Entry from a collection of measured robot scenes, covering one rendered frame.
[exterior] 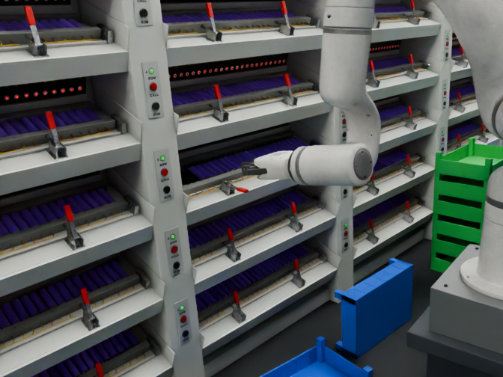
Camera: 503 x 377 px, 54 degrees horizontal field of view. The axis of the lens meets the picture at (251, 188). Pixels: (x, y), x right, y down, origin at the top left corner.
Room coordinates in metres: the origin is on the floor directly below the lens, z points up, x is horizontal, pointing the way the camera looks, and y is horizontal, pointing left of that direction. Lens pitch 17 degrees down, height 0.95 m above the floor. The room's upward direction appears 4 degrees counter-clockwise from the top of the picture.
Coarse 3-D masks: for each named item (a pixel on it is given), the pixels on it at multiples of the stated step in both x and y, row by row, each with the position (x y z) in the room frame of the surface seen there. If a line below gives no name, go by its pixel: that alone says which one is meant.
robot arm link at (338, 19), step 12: (336, 0) 0.92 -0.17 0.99; (348, 0) 0.91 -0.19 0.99; (360, 0) 0.91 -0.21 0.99; (372, 0) 0.92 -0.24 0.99; (324, 12) 0.96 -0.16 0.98; (336, 12) 0.92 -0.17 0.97; (348, 12) 0.91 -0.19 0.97; (360, 12) 0.91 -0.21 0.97; (372, 12) 0.93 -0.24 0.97; (324, 24) 0.95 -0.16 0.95; (336, 24) 0.92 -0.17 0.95; (348, 24) 0.91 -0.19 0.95; (360, 24) 0.91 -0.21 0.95; (372, 24) 0.94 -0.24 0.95
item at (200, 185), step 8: (240, 168) 1.35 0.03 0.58; (216, 176) 1.29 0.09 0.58; (224, 176) 1.30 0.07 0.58; (232, 176) 1.31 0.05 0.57; (240, 176) 1.34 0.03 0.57; (248, 176) 1.34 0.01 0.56; (192, 184) 1.24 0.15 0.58; (200, 184) 1.24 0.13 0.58; (208, 184) 1.26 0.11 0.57; (216, 184) 1.28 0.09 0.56; (184, 192) 1.21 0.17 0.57; (192, 192) 1.23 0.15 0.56
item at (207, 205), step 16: (288, 128) 1.65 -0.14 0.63; (304, 128) 1.65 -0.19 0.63; (224, 144) 1.46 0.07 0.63; (320, 144) 1.58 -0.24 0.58; (256, 176) 1.37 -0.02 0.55; (208, 192) 1.25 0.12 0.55; (240, 192) 1.28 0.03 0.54; (256, 192) 1.32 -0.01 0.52; (272, 192) 1.38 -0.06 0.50; (192, 208) 1.17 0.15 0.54; (208, 208) 1.20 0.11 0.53; (224, 208) 1.24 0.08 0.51
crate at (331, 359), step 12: (312, 348) 1.23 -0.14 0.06; (324, 348) 1.24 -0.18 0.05; (300, 360) 1.20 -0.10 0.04; (312, 360) 1.23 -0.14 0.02; (324, 360) 1.23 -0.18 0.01; (336, 360) 1.20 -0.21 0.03; (276, 372) 1.15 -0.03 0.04; (288, 372) 1.18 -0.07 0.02; (300, 372) 1.19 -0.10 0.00; (312, 372) 1.19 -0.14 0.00; (324, 372) 1.19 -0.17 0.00; (336, 372) 1.18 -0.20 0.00; (348, 372) 1.16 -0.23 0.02; (360, 372) 1.12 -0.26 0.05; (372, 372) 1.09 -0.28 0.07
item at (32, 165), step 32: (0, 96) 1.05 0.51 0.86; (32, 96) 1.10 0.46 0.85; (64, 96) 1.15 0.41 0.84; (0, 128) 1.01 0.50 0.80; (32, 128) 1.03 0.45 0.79; (64, 128) 1.04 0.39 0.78; (96, 128) 1.09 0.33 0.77; (128, 128) 1.11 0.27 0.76; (0, 160) 0.93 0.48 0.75; (32, 160) 0.95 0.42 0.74; (64, 160) 0.96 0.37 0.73; (96, 160) 1.01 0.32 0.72; (128, 160) 1.07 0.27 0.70; (0, 192) 0.89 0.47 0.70
